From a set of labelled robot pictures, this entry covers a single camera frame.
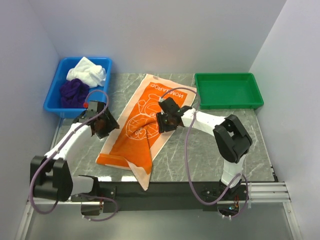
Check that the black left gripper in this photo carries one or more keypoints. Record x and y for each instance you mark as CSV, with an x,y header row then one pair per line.
x,y
112,124

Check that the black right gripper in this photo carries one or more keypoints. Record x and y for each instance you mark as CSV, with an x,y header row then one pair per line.
x,y
162,127

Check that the orange Doraemon towel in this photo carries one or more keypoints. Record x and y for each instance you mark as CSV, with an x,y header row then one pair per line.
x,y
137,141

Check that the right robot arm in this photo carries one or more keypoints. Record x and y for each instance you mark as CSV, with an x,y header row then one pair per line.
x,y
232,139

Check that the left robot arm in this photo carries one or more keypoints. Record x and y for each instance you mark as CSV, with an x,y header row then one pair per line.
x,y
50,175

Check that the purple towel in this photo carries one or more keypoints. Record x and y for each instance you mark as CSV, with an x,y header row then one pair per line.
x,y
73,94

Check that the white towel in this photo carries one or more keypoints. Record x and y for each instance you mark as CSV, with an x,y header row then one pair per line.
x,y
89,73

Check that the blue plastic bin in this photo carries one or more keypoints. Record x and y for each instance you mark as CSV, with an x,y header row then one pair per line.
x,y
52,102

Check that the green plastic tray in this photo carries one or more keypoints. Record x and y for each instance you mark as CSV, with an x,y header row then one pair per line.
x,y
228,91

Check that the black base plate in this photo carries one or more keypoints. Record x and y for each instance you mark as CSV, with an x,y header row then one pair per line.
x,y
163,196

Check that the aluminium mounting rail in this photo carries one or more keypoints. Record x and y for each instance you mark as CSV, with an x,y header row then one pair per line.
x,y
259,192

